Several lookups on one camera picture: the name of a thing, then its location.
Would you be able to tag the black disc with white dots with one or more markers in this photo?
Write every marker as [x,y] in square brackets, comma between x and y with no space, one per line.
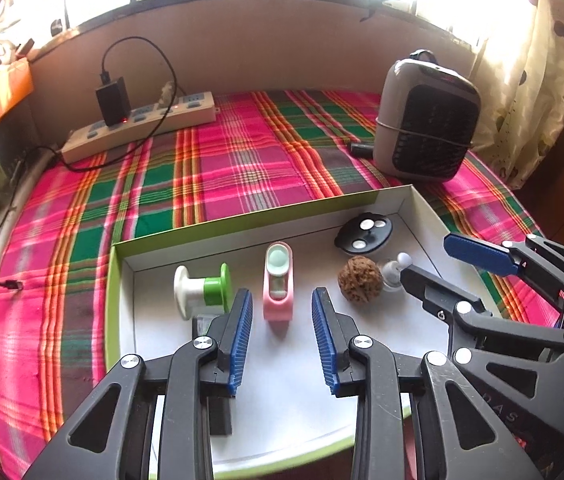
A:
[379,241]

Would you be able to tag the white green spool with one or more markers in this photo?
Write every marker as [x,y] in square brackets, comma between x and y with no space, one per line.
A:
[202,290]

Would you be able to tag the black rectangular device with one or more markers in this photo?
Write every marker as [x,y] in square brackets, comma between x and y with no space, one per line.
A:
[222,417]

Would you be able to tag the pink green plaid blanket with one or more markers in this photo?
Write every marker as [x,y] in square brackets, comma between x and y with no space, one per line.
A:
[237,170]

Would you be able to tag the grey space heater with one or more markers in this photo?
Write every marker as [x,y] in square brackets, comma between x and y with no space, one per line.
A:
[426,120]

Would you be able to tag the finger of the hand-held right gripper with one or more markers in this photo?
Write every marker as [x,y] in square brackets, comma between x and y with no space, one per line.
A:
[481,256]
[426,290]

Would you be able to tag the beige power strip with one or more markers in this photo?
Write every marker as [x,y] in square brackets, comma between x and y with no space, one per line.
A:
[182,110]

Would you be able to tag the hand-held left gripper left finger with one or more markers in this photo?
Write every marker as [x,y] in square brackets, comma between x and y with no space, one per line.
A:
[239,345]

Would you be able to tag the cream dotted curtain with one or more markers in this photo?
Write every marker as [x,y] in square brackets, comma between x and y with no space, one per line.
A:
[536,85]

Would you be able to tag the white plug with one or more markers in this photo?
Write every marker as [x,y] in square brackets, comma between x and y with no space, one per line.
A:
[168,94]

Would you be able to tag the black charger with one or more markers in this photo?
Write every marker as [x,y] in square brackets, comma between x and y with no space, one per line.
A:
[112,102]

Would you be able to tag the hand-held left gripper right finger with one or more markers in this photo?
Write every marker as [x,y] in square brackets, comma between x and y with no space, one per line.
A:
[324,345]

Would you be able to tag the brown walnut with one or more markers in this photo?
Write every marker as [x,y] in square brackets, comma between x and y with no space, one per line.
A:
[358,280]

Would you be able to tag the pink gadget with mint circle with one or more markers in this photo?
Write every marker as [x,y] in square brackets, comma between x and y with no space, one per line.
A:
[278,285]

